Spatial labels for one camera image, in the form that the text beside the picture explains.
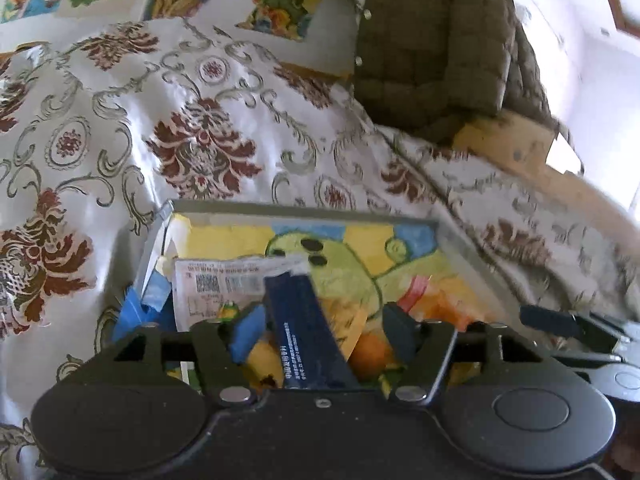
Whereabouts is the olive quilted jacket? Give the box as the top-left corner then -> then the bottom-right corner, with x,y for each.
352,0 -> 572,149

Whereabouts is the dark blue snack packet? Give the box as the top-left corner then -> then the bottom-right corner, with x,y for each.
262,259 -> 362,392

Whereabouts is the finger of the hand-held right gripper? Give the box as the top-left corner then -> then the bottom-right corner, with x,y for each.
519,305 -> 628,367

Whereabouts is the white rail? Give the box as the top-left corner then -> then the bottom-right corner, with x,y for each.
544,134 -> 587,177

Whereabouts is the grey tray with painted bottom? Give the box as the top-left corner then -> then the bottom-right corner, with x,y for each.
134,199 -> 523,393

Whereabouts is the small blue packet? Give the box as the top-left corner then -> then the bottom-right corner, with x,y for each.
117,272 -> 173,343

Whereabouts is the white packet with red label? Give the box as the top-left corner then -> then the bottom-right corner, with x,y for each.
172,254 -> 312,333

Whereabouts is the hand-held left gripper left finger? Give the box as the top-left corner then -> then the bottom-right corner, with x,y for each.
112,304 -> 267,407

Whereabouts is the floral satin blanket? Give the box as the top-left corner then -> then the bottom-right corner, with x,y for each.
0,16 -> 640,480

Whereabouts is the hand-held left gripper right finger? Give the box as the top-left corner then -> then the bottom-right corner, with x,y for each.
382,302 -> 552,407

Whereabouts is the torn yellow wall painting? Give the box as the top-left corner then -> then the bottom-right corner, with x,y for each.
237,0 -> 325,42

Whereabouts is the wooden bed frame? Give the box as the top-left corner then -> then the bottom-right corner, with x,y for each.
0,42 -> 640,223

